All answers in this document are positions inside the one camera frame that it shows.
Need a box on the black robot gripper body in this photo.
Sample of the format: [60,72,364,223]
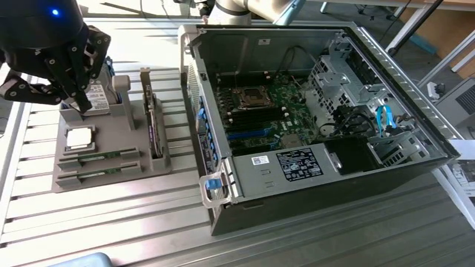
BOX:
[0,0,89,82]

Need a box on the grey parts rack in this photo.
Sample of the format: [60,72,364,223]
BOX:
[50,74,172,194]

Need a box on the blue-grey rounded object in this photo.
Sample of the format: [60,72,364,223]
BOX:
[54,251,114,267]

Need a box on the metal disk bay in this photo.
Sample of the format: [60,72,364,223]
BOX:
[306,54,373,94]

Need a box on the green RAM stick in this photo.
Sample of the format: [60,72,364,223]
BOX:
[76,167,126,179]
[76,151,126,162]

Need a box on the CPU socket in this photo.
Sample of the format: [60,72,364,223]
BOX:
[234,85,277,110]

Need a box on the grey power supply unit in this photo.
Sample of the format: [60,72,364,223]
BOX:
[229,144,342,197]

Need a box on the black power wire bundle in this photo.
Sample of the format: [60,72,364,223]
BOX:
[330,107,376,137]

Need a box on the blue expansion slot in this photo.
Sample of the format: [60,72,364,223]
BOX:
[226,132,274,141]

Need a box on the silver CPU chip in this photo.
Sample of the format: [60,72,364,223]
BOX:
[65,128,94,149]

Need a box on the black graphics card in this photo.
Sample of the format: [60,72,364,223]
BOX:
[140,66,166,161]

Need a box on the black slanted pole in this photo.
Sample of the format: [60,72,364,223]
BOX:
[385,0,445,55]

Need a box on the open black PC case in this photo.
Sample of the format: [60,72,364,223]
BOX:
[178,23,460,237]

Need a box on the hard disk with white label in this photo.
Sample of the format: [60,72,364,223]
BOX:
[81,56,124,112]

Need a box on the white desk frame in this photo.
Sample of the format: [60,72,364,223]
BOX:
[385,0,475,75]

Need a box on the grey computer box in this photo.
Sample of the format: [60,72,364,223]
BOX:
[432,77,475,132]

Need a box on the white power adapter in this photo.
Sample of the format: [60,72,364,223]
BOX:
[425,81,446,99]

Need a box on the blue SATA wire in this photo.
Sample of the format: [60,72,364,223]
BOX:
[374,105,400,139]

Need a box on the green motherboard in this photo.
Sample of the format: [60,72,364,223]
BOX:
[214,71,320,157]

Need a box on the black looped wire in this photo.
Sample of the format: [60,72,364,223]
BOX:
[278,45,317,78]

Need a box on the black RAM slot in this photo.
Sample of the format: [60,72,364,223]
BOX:
[228,106,286,117]
[229,113,289,126]

